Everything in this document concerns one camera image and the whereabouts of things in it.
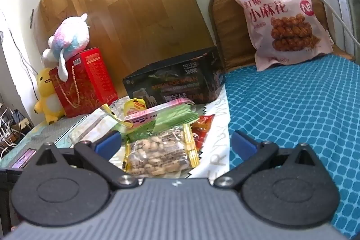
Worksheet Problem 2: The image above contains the bundle of white cables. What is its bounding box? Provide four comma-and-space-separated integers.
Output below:
0, 103, 32, 157

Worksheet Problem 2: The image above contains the wooden board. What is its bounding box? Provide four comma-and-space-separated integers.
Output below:
31, 0, 216, 98

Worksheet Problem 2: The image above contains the peanut snack packet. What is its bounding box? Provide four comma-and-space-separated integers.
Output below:
122, 124, 201, 176

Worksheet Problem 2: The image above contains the yellow duck plush toy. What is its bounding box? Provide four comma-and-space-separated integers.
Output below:
34, 67, 66, 125

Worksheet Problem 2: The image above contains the smartphone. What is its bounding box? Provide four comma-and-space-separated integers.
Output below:
8, 148, 37, 170

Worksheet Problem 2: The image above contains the large pink snack bag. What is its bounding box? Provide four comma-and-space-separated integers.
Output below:
225, 0, 335, 72

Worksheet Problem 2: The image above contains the pink blue plush toy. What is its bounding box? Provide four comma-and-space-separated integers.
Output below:
41, 13, 92, 82

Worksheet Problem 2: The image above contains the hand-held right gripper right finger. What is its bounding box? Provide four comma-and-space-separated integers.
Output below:
212, 130, 316, 191

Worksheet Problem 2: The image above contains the woven bamboo headboard cushion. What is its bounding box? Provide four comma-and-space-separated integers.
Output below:
209, 0, 355, 72

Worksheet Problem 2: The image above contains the green snack packet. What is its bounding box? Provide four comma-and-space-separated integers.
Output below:
126, 103, 200, 143

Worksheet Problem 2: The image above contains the pink snack box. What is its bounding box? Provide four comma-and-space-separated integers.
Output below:
124, 98, 195, 129

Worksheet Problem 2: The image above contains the red snack packet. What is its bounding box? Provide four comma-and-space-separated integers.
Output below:
191, 114, 216, 151

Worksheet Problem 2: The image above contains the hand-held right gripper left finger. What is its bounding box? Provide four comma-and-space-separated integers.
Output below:
34, 130, 140, 191

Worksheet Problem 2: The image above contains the red gift bag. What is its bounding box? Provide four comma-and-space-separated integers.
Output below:
48, 47, 119, 118

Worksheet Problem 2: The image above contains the clear snack packet yellow strip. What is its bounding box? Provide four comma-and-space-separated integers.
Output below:
69, 103, 128, 145

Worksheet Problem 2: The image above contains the grey teal quilt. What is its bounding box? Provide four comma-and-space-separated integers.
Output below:
0, 113, 113, 170

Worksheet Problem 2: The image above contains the black printed cardboard box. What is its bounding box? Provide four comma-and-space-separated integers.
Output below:
122, 46, 225, 105

